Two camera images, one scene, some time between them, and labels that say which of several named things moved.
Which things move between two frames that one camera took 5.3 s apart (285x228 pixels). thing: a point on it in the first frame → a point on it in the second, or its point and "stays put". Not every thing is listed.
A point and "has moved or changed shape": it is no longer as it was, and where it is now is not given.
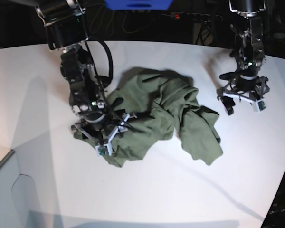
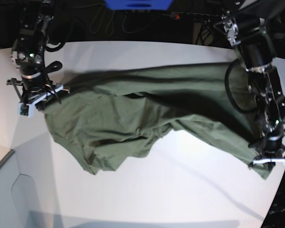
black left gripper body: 98,125 → 32,85
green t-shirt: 165,104 has moved or changed shape
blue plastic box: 138,4 stays put
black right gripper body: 255,85 → 270,147
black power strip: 195,17 stays put
